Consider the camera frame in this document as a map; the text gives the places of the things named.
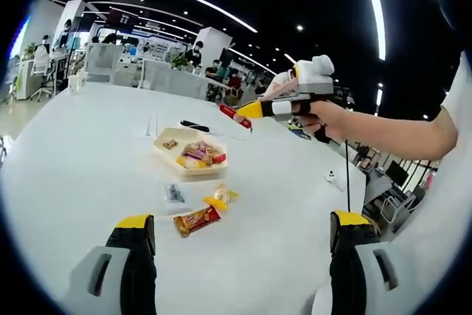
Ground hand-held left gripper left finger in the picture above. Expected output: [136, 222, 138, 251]
[69, 213, 159, 315]

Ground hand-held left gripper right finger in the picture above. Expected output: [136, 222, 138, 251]
[329, 210, 406, 315]

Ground pink food tongs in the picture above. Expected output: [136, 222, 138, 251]
[256, 71, 300, 104]

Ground long red food packet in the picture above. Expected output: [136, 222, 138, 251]
[219, 103, 255, 135]

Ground red gold wafer food packet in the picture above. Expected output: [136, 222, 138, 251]
[173, 206, 222, 239]

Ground small purple brown food packet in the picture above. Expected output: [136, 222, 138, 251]
[198, 147, 219, 167]

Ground long purple food packet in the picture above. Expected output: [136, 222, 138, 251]
[181, 140, 213, 163]

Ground cream hexagonal container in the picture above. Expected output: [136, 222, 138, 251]
[152, 127, 229, 181]

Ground yellow-ended clear food packet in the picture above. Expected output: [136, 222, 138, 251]
[203, 183, 240, 211]
[176, 155, 207, 171]

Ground person's right hand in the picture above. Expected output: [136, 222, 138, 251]
[294, 99, 354, 142]

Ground blue tray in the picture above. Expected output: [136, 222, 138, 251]
[287, 125, 313, 139]

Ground clear plastic packet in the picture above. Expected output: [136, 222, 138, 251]
[164, 183, 185, 205]

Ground white controller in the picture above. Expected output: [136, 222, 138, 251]
[324, 168, 347, 193]

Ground black marker pen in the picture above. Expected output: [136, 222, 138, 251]
[179, 120, 210, 134]

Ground curved ceiling light strip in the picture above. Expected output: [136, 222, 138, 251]
[355, 0, 386, 61]

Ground person's white shirt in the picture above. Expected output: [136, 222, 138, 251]
[386, 49, 472, 315]

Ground white desk partition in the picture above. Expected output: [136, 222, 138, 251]
[142, 60, 209, 100]

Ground green potted plant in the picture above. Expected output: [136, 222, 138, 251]
[170, 52, 189, 71]

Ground thin clear stand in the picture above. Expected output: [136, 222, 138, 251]
[136, 112, 160, 139]

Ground dark hanging display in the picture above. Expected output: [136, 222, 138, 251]
[106, 8, 139, 30]

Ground white office chair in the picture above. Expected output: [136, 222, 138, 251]
[85, 42, 122, 83]

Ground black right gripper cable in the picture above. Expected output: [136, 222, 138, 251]
[344, 139, 351, 212]

